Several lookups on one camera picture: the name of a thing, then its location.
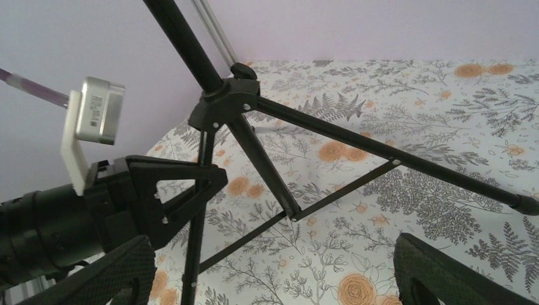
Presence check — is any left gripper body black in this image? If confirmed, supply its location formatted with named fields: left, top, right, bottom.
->
left=84, top=159, right=144, bottom=253

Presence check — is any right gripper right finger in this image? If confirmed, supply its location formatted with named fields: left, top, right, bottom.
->
left=393, top=233, right=535, bottom=305

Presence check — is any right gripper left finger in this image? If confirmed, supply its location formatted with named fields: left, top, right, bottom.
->
left=21, top=235, right=156, bottom=304

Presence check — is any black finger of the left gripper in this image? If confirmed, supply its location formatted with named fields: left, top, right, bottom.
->
left=126, top=156, right=228, bottom=250

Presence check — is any black perforated music stand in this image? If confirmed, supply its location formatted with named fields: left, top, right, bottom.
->
left=146, top=1, right=538, bottom=304

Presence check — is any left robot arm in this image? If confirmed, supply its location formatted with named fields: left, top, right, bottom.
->
left=1, top=156, right=228, bottom=290

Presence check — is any floral patterned table mat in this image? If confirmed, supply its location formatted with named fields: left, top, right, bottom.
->
left=149, top=59, right=538, bottom=304

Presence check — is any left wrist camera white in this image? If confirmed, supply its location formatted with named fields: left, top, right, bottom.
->
left=60, top=77, right=125, bottom=196

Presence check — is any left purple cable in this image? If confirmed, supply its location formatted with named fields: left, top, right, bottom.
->
left=0, top=67, right=70, bottom=109

